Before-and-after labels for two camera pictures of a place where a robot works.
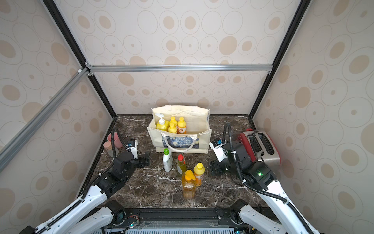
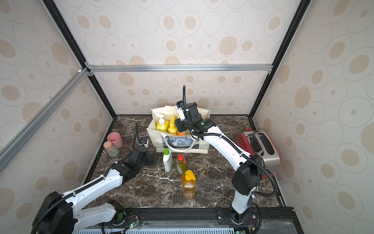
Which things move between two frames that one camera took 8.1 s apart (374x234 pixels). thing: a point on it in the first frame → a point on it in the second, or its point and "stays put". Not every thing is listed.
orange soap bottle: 172,129 stays put
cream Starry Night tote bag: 197,139 stays put
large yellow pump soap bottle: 162,124 stays put
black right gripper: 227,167 → 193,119
